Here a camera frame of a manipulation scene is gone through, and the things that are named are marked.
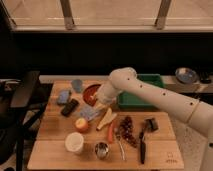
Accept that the red bowl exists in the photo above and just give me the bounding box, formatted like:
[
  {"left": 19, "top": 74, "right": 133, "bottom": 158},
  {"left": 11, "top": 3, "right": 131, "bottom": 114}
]
[{"left": 83, "top": 84, "right": 100, "bottom": 106}]

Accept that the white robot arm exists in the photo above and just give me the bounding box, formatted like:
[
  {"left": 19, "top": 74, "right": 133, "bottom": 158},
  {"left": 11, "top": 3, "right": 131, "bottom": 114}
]
[{"left": 96, "top": 67, "right": 213, "bottom": 171}]

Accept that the green plastic tray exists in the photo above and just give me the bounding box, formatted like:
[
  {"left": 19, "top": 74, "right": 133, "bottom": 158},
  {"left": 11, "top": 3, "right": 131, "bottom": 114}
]
[{"left": 117, "top": 74, "right": 164, "bottom": 109}]

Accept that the blue grey cloth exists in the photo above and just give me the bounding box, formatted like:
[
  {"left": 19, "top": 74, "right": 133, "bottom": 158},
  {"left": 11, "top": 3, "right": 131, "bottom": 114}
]
[{"left": 79, "top": 105, "right": 100, "bottom": 121}]

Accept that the yellow banana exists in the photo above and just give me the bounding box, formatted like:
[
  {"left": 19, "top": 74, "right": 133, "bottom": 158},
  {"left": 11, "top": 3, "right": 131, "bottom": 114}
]
[{"left": 96, "top": 108, "right": 117, "bottom": 130}]

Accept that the orange carrot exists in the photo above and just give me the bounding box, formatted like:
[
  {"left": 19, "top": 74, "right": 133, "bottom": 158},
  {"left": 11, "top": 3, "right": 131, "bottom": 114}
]
[{"left": 107, "top": 120, "right": 116, "bottom": 144}]

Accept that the red yellow apple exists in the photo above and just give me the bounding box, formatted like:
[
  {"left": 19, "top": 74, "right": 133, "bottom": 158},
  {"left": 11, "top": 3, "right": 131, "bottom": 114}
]
[{"left": 75, "top": 118, "right": 89, "bottom": 132}]

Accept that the black remote control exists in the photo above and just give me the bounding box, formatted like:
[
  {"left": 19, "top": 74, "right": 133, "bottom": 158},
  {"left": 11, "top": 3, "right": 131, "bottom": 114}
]
[{"left": 61, "top": 99, "right": 79, "bottom": 117}]

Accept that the small blue cup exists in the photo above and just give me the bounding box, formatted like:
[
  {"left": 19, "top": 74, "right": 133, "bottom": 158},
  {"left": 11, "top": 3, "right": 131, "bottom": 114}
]
[{"left": 71, "top": 79, "right": 83, "bottom": 93}]

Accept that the wooden board table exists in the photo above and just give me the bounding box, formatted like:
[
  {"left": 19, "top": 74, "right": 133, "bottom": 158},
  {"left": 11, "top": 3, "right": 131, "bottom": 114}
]
[{"left": 27, "top": 81, "right": 184, "bottom": 171}]

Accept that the bunch of red grapes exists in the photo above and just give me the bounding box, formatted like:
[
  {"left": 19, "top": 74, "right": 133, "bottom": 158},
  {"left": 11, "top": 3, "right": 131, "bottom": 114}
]
[{"left": 119, "top": 116, "right": 137, "bottom": 148}]

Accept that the metal spoon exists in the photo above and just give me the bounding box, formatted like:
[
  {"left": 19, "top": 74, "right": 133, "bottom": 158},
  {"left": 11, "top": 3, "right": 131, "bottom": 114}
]
[{"left": 115, "top": 132, "right": 126, "bottom": 161}]

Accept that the blue sponge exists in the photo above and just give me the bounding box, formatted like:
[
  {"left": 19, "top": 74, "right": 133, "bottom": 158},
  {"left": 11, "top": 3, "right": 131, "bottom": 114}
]
[{"left": 57, "top": 90, "right": 71, "bottom": 105}]

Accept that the white plastic cup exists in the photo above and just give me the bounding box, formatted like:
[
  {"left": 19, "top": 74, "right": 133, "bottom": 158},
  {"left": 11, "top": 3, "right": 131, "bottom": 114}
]
[{"left": 65, "top": 132, "right": 84, "bottom": 155}]

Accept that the small metal cup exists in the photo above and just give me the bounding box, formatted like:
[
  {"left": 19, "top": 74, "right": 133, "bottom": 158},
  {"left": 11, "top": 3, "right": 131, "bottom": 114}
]
[{"left": 95, "top": 142, "right": 109, "bottom": 160}]

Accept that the black binder clip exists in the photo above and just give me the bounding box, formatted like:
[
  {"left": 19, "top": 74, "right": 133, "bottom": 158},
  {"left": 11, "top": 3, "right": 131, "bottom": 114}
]
[{"left": 145, "top": 118, "right": 158, "bottom": 132}]

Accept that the metal bowl on ledge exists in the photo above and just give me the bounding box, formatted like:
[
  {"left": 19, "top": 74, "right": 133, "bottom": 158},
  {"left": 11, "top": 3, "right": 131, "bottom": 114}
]
[{"left": 175, "top": 67, "right": 198, "bottom": 84}]

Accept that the dark object on ledge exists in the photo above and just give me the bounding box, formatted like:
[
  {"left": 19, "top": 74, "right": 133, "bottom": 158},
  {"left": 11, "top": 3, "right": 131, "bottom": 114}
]
[{"left": 200, "top": 72, "right": 211, "bottom": 84}]

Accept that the black handled knife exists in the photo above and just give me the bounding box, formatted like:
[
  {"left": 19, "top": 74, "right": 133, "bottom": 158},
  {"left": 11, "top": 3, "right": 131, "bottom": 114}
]
[{"left": 139, "top": 131, "right": 146, "bottom": 164}]

